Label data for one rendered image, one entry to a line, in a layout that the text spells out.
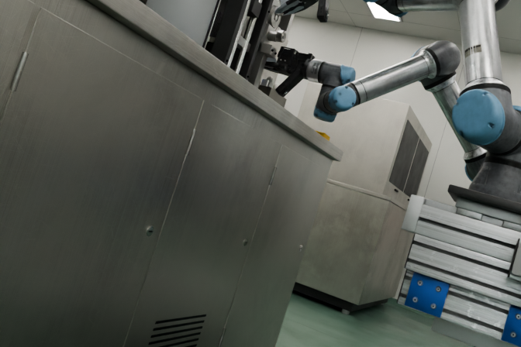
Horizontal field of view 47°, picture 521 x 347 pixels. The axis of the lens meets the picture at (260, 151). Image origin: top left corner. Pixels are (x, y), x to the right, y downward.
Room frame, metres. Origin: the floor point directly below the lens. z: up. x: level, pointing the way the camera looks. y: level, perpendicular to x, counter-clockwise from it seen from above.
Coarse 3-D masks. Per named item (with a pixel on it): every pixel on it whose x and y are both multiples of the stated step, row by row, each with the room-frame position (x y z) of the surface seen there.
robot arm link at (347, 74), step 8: (328, 64) 1.93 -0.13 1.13; (336, 64) 1.93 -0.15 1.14; (320, 72) 1.93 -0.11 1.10; (328, 72) 1.92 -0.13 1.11; (336, 72) 1.91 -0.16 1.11; (344, 72) 1.90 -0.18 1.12; (352, 72) 1.90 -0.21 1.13; (320, 80) 1.95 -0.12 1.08; (328, 80) 1.92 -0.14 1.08; (336, 80) 1.91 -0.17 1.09; (344, 80) 1.90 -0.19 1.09; (352, 80) 1.92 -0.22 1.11
